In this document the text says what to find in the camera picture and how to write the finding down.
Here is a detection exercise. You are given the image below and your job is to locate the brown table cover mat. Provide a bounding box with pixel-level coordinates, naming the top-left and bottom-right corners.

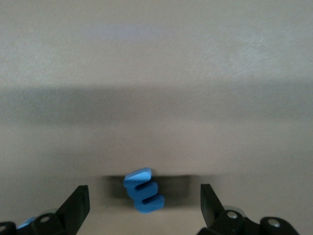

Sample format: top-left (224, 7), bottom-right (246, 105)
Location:
top-left (0, 0), bottom-right (313, 235)

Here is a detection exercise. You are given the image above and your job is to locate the blue foam letter m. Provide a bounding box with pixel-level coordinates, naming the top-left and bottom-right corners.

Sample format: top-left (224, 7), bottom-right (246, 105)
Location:
top-left (123, 167), bottom-right (166, 214)

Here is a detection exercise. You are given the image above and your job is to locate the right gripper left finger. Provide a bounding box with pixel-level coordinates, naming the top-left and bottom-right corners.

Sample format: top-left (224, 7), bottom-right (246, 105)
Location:
top-left (0, 185), bottom-right (90, 235)

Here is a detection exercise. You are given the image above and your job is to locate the blue foam letter g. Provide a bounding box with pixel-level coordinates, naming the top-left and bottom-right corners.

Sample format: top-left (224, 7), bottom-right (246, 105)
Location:
top-left (16, 216), bottom-right (37, 230)

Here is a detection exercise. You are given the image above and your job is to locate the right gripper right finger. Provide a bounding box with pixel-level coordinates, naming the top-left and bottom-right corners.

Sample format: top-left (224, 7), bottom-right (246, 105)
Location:
top-left (197, 183), bottom-right (301, 235)

